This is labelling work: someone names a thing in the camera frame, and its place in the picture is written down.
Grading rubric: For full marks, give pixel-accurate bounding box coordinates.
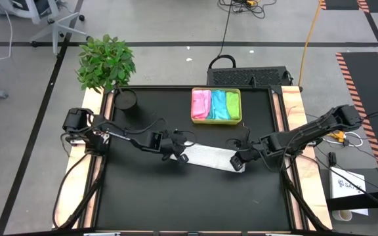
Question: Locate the beige tape roll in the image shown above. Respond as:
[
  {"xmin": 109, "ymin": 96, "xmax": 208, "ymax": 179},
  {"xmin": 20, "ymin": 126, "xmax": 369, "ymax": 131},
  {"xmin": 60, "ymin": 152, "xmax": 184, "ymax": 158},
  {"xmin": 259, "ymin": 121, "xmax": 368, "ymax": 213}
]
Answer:
[{"xmin": 332, "ymin": 209, "xmax": 354, "ymax": 222}]

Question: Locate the green potted plant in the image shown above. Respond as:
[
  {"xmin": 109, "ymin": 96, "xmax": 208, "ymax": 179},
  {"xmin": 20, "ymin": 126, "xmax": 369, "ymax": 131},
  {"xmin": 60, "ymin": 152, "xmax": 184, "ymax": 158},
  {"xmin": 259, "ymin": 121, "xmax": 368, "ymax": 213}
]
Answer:
[{"xmin": 76, "ymin": 34, "xmax": 138, "ymax": 111}]

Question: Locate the yellow extension cable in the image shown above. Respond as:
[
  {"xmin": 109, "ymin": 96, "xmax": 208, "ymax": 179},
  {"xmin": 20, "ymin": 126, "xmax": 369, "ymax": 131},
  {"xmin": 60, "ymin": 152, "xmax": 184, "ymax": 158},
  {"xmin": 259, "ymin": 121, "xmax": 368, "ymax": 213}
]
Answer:
[{"xmin": 299, "ymin": 0, "xmax": 324, "ymax": 87}]

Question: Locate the yellow power splitter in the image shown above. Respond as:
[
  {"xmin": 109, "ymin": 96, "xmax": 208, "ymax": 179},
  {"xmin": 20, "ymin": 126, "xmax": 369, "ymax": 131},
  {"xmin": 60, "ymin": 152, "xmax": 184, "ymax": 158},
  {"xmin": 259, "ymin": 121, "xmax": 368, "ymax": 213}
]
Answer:
[{"xmin": 326, "ymin": 130, "xmax": 347, "ymax": 144}]

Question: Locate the black strap bar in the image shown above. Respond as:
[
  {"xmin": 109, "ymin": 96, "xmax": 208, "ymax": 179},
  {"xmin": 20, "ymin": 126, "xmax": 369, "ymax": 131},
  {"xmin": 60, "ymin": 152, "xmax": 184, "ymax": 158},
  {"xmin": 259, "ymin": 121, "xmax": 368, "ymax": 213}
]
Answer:
[{"xmin": 325, "ymin": 189, "xmax": 378, "ymax": 212}]

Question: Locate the pink microfiber towel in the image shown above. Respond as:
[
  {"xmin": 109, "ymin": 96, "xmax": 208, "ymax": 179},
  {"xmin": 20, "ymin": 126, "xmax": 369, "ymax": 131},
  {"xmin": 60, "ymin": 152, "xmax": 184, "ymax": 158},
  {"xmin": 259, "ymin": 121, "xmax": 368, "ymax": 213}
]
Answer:
[{"xmin": 191, "ymin": 89, "xmax": 213, "ymax": 121}]

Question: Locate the grey office chair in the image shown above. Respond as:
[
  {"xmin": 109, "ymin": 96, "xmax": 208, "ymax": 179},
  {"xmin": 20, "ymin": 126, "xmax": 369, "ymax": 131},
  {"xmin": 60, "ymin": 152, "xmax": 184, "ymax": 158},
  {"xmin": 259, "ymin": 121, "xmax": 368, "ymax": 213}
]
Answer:
[{"xmin": 0, "ymin": 0, "xmax": 92, "ymax": 56}]

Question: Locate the black perforated computer case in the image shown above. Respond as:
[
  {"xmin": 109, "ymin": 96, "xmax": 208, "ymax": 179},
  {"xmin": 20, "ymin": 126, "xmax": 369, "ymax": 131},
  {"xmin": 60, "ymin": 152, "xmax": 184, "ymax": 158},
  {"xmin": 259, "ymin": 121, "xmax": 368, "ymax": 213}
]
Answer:
[{"xmin": 206, "ymin": 66, "xmax": 291, "ymax": 88}]

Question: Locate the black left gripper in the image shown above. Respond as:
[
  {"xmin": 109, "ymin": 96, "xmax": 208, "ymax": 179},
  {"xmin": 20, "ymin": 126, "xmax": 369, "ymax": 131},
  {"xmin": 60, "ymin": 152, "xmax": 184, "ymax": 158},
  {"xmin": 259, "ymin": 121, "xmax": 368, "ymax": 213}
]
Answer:
[{"xmin": 159, "ymin": 129, "xmax": 190, "ymax": 165}]

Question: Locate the lime green microfiber towel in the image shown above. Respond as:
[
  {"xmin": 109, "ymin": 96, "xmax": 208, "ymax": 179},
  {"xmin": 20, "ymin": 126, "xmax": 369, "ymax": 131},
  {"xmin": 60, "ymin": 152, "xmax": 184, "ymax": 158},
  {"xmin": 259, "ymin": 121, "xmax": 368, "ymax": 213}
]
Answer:
[{"xmin": 224, "ymin": 91, "xmax": 242, "ymax": 121}]

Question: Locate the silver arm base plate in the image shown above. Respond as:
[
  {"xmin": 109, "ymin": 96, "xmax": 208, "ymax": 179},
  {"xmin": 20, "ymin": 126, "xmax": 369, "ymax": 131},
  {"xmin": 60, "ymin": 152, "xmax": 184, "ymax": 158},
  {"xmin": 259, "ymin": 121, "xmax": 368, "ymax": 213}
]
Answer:
[
  {"xmin": 302, "ymin": 136, "xmax": 324, "ymax": 147},
  {"xmin": 64, "ymin": 132, "xmax": 111, "ymax": 147}
]

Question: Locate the light blue microfiber towel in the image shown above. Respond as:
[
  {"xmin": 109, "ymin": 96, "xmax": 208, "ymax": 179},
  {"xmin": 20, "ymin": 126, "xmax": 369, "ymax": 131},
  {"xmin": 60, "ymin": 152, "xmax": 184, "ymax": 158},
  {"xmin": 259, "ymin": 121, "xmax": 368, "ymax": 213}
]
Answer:
[{"xmin": 210, "ymin": 90, "xmax": 232, "ymax": 121}]

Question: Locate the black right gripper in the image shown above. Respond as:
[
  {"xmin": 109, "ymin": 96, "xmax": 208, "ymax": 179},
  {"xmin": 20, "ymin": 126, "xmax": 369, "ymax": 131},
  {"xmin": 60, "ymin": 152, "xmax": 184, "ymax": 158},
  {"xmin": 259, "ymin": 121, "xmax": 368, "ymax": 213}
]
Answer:
[{"xmin": 229, "ymin": 140, "xmax": 266, "ymax": 172}]

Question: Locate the black power cable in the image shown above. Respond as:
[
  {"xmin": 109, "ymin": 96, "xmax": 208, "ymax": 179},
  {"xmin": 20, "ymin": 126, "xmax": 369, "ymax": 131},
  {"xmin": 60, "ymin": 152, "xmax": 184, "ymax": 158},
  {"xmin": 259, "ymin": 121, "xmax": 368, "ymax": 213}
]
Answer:
[{"xmin": 207, "ymin": 0, "xmax": 238, "ymax": 71}]

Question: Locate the wooden table side board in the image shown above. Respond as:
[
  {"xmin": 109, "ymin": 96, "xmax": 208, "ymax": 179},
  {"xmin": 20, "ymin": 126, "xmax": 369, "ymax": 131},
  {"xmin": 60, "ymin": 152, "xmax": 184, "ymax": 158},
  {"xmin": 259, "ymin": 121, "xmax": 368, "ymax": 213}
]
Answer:
[
  {"xmin": 53, "ymin": 87, "xmax": 112, "ymax": 231},
  {"xmin": 272, "ymin": 85, "xmax": 333, "ymax": 231}
]

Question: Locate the black floor cable bundle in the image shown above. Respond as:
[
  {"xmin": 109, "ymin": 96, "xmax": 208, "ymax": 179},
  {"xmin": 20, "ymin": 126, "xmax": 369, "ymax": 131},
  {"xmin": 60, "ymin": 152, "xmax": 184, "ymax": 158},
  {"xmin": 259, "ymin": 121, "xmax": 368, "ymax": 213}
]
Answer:
[{"xmin": 218, "ymin": 0, "xmax": 278, "ymax": 20}]

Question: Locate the white printed booklet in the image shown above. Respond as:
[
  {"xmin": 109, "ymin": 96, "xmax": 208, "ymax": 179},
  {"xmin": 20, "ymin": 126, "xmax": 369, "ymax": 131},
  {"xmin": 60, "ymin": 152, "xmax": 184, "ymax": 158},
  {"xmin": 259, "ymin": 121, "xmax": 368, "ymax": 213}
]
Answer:
[{"xmin": 329, "ymin": 167, "xmax": 369, "ymax": 216}]

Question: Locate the yellow plastic bin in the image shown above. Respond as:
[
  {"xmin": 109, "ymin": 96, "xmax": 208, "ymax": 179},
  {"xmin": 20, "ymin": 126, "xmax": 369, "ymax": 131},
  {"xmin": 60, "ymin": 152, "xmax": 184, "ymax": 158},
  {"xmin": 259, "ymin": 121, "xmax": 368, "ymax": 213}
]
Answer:
[{"xmin": 190, "ymin": 87, "xmax": 243, "ymax": 126}]

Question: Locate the black aluminium table frame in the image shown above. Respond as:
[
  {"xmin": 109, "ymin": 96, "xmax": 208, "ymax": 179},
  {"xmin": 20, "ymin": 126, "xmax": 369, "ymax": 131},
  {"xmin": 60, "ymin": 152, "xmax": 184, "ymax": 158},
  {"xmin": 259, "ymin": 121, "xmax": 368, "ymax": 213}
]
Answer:
[{"xmin": 52, "ymin": 84, "xmax": 333, "ymax": 236}]

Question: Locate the white microfiber towel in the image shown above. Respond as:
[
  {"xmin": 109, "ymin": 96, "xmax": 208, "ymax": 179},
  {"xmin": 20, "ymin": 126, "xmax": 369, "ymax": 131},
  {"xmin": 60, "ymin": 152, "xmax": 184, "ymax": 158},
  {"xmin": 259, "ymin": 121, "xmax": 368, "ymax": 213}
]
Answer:
[{"xmin": 169, "ymin": 140, "xmax": 246, "ymax": 174}]

